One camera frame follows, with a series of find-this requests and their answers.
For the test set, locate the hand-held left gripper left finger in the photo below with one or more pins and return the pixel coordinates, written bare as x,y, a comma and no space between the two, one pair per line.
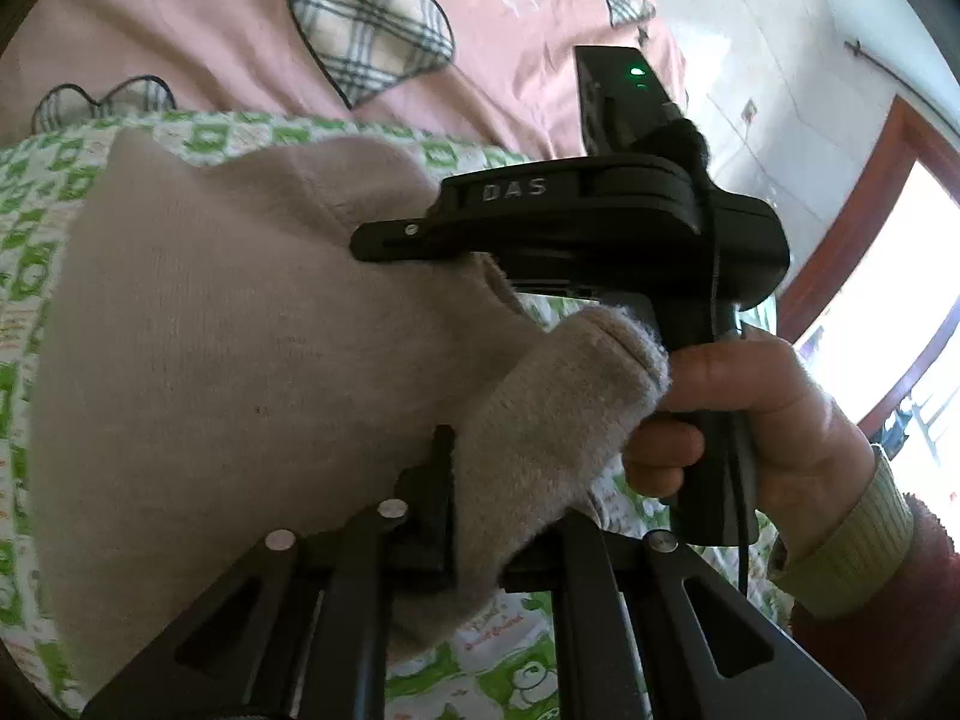
427,510

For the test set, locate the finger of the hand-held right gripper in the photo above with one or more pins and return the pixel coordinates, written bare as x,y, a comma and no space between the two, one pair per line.
405,240

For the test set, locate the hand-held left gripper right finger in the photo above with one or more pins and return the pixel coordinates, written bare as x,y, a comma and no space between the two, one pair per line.
592,615

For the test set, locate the beige knit sweater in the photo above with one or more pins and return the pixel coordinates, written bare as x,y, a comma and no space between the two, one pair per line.
225,352

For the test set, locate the person's right forearm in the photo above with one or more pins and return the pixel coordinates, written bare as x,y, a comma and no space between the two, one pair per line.
885,585

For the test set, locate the person's right hand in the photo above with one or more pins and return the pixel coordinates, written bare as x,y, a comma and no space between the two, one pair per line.
795,435

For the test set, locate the green patterned quilt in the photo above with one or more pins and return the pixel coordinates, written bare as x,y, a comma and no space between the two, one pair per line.
487,679

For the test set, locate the pink heart-print duvet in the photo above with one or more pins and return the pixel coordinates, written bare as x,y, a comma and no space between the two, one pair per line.
225,30

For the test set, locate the white wall socket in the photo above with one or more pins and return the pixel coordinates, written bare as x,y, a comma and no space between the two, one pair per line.
748,109

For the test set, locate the brown wooden window frame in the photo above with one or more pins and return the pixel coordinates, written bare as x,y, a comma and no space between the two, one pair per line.
847,240

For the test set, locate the black metal wall rod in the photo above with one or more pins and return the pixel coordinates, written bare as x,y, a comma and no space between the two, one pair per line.
885,64

